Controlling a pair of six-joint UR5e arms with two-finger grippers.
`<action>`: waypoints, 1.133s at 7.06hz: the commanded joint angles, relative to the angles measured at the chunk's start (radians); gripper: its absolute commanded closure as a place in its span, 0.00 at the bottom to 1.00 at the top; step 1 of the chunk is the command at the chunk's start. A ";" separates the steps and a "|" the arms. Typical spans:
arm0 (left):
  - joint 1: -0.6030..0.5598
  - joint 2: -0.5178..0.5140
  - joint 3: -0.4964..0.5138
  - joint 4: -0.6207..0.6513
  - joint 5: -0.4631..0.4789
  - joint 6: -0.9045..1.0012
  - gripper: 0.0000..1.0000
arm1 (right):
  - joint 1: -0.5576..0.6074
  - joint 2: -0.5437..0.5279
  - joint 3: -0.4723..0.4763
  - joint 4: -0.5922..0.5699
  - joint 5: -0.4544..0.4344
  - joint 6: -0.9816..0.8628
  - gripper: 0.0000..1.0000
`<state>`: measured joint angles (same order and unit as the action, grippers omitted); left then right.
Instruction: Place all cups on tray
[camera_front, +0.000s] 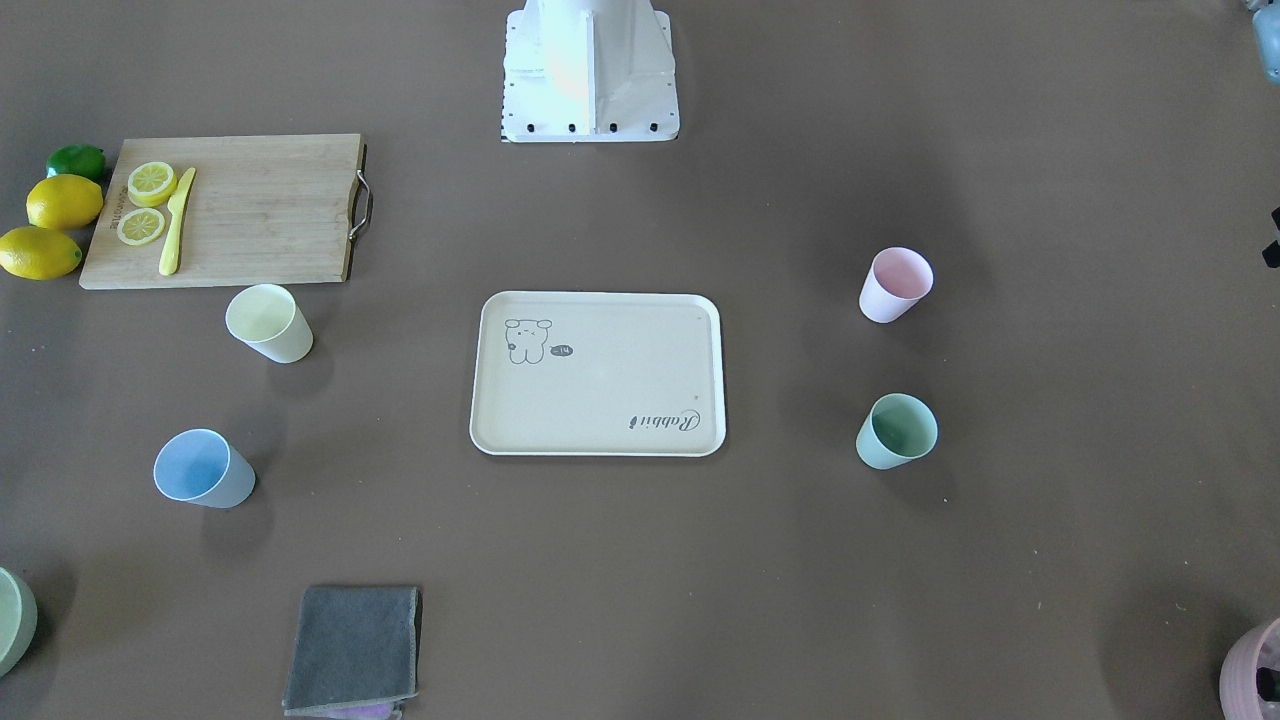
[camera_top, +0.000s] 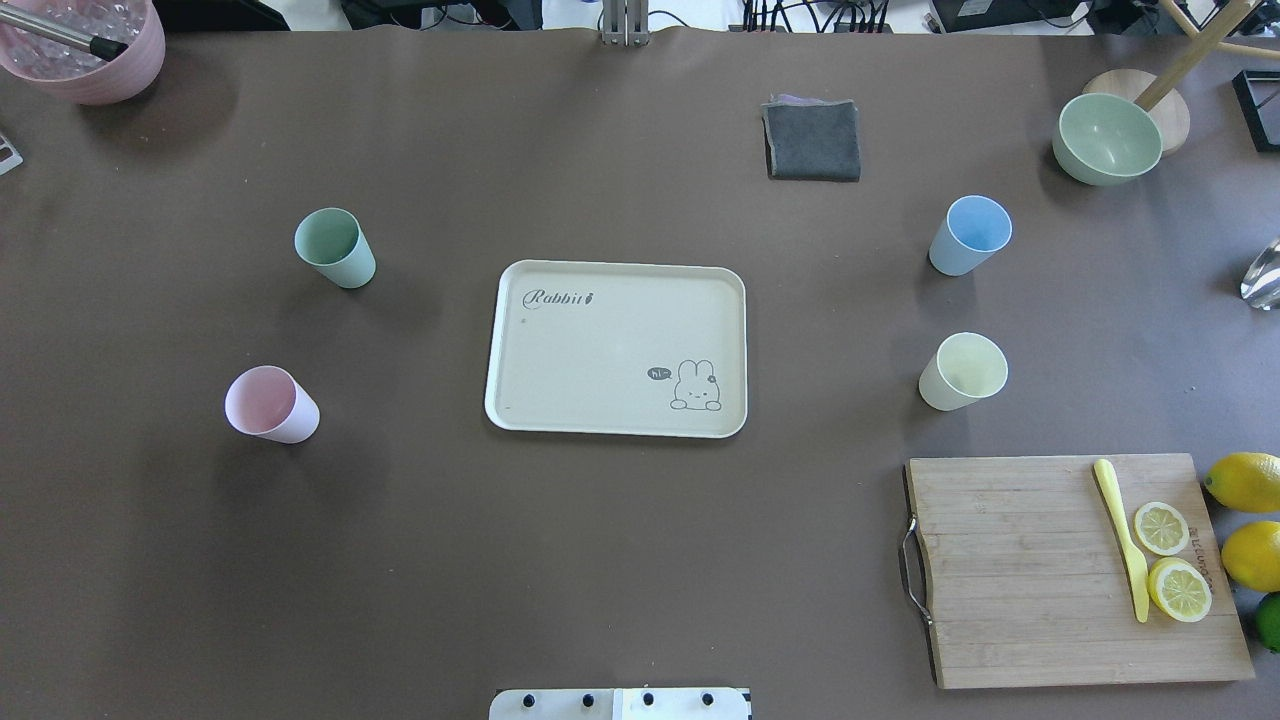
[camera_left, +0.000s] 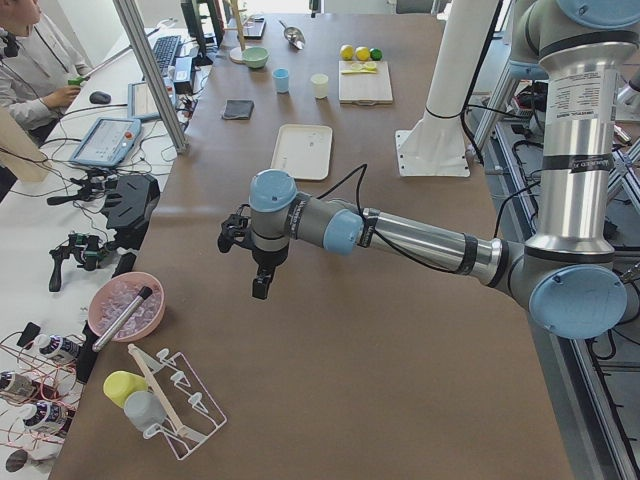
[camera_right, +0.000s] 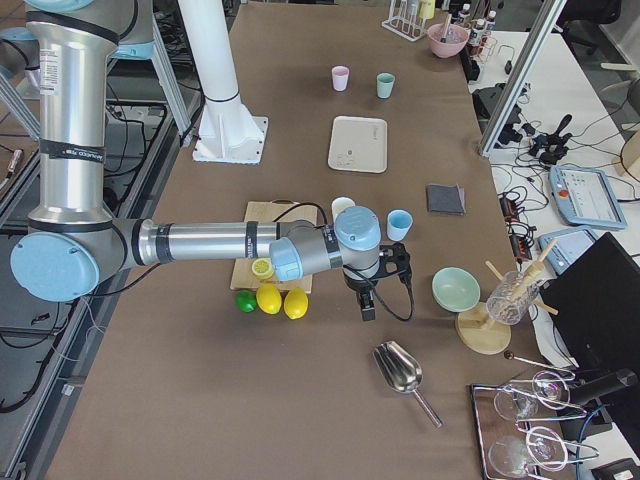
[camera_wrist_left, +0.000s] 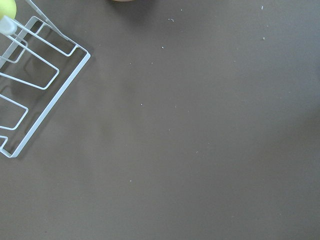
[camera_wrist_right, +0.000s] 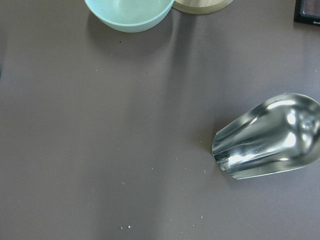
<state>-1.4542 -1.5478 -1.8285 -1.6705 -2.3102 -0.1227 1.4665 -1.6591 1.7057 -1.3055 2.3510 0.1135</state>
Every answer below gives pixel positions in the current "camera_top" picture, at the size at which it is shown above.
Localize metal scoop black handle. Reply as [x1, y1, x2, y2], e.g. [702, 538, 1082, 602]
[1, 3, 129, 61]

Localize pink bowl with ice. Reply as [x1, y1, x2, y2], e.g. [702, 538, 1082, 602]
[1, 1, 166, 105]

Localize upper lemon slice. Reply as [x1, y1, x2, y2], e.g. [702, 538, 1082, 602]
[1133, 501, 1190, 557]

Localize cream rabbit tray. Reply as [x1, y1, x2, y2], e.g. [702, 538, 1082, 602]
[484, 259, 748, 439]

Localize lower whole lemon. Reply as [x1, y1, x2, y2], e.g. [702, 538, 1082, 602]
[1221, 521, 1280, 593]

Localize green lime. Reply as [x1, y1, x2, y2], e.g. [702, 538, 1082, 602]
[1253, 592, 1280, 653]

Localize lower lemon slice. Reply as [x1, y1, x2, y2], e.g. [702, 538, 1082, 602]
[1147, 557, 1212, 623]

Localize lemon slice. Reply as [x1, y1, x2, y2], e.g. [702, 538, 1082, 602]
[1133, 501, 1190, 557]
[1147, 557, 1212, 623]

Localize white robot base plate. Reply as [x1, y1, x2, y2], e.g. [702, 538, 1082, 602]
[488, 685, 753, 719]

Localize green cup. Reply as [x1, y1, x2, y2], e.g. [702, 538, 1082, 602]
[294, 208, 378, 290]

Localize wooden stand with base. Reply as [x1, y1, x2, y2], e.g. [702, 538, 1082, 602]
[1083, 1, 1277, 156]

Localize blue cup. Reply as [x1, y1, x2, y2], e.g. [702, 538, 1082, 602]
[928, 195, 1012, 275]

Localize silver metal spoon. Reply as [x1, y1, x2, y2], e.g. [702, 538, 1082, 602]
[1239, 237, 1280, 311]

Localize pale yellow cup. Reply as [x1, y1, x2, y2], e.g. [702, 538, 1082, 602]
[918, 332, 1009, 411]

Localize whole lemon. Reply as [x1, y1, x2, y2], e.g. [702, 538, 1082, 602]
[1221, 521, 1280, 593]
[1203, 452, 1279, 512]

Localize grey folded cloth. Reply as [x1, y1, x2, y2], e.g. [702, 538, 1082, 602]
[762, 94, 861, 182]

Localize wooden cutting board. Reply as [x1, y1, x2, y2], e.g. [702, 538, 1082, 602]
[905, 454, 1254, 691]

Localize pink cup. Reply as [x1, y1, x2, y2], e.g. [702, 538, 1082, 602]
[224, 365, 320, 445]

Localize yellow plastic knife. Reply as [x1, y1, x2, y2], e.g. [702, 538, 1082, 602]
[1093, 457, 1151, 623]

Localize upper whole lemon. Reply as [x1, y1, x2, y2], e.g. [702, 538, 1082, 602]
[1203, 452, 1279, 512]

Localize green bowl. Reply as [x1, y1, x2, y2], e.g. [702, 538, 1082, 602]
[1052, 94, 1164, 186]

